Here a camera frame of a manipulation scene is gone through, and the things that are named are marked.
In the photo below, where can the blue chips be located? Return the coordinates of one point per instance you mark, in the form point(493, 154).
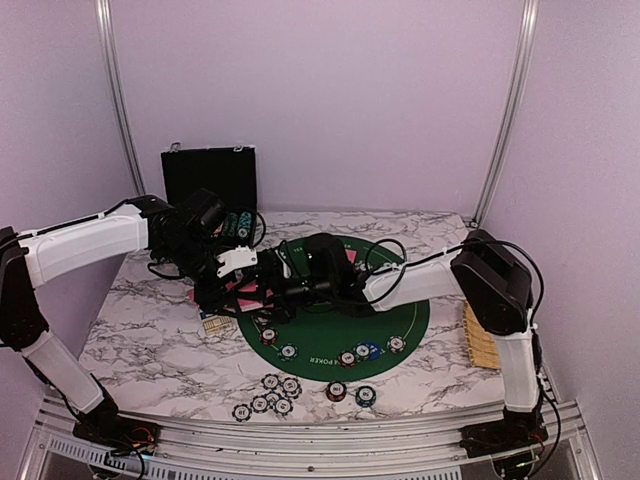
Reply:
point(396, 344)
point(262, 319)

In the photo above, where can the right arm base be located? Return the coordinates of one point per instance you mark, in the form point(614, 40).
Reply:
point(498, 437)

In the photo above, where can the blue small blind button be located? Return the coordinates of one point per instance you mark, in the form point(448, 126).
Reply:
point(374, 351)

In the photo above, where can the teal chip row in case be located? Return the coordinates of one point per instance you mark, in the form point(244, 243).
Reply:
point(244, 225)

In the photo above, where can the gold blue card box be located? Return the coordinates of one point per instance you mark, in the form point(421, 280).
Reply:
point(216, 324)

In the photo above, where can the woven bamboo mat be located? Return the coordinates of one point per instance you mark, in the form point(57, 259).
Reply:
point(482, 350)

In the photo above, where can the right aluminium frame post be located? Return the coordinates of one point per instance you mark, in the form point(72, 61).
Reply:
point(515, 94)

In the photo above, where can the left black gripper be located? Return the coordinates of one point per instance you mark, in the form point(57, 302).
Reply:
point(210, 298)

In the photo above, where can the red playing card deck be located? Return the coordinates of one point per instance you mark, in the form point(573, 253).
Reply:
point(250, 287)

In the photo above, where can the scattered blue ten chip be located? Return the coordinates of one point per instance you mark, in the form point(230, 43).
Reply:
point(260, 404)
point(270, 381)
point(242, 412)
point(283, 406)
point(272, 397)

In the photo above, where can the teal chip stack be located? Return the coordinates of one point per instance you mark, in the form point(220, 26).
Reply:
point(365, 396)

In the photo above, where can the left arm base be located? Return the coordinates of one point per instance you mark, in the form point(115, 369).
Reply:
point(121, 434)

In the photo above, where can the brown chip stack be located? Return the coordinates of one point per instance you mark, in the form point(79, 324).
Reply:
point(336, 391)

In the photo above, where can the left aluminium frame post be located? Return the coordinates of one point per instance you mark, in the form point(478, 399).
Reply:
point(109, 49)

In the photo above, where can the aluminium frame post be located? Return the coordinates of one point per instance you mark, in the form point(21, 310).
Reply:
point(515, 94)
point(109, 49)

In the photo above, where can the black poker chip case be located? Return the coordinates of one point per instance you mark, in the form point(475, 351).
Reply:
point(229, 172)

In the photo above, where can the front aluminium rail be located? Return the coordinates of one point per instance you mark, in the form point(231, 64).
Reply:
point(415, 447)

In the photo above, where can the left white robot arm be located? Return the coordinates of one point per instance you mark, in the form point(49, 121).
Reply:
point(183, 235)

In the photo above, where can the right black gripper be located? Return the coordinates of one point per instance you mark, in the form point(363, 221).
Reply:
point(274, 277)

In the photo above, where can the green chip row in case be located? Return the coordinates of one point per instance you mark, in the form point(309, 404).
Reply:
point(230, 227)

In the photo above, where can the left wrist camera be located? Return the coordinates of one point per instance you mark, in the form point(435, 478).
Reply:
point(235, 259)

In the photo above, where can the round green poker mat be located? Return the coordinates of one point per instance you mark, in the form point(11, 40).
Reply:
point(321, 334)

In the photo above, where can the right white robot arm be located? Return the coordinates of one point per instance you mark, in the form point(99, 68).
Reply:
point(494, 276)

